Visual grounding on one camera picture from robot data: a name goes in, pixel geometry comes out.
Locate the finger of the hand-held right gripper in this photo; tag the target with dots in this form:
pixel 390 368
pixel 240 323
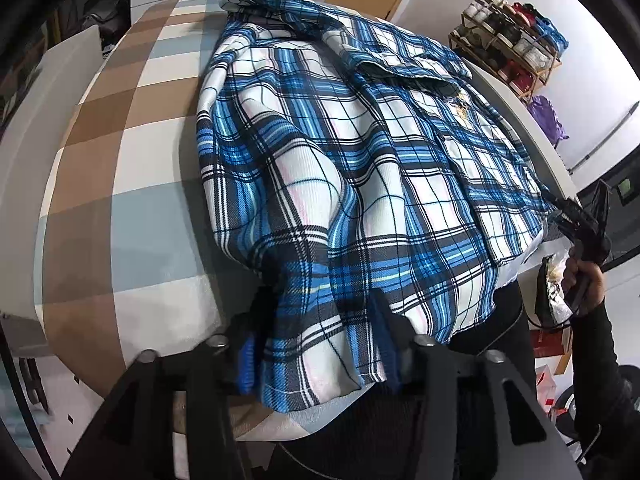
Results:
pixel 567 227
pixel 565 204

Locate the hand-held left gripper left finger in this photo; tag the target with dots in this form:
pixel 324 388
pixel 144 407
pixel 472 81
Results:
pixel 245 360

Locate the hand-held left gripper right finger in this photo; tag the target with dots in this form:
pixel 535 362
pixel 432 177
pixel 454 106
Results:
pixel 392 360

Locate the blue white plaid shirt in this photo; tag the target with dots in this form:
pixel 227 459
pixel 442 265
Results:
pixel 350 185

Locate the person's right forearm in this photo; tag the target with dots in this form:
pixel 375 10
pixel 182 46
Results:
pixel 600 360

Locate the person's right hand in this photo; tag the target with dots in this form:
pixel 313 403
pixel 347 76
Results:
pixel 582 280

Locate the shiny snack bag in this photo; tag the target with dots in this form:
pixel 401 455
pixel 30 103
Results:
pixel 550 277

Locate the purple bag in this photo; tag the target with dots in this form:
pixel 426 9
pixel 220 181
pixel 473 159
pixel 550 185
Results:
pixel 547 116

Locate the person's black pants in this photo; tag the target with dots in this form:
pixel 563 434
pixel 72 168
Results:
pixel 480 320

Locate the white plastic bag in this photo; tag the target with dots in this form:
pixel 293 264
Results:
pixel 546 385

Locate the wooden shoe rack with shoes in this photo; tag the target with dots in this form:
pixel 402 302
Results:
pixel 520 35

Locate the checkered tablecloth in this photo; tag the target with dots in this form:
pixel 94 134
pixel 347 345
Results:
pixel 125 185

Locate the grey bed side board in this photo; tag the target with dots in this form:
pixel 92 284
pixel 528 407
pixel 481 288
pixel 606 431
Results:
pixel 55 90

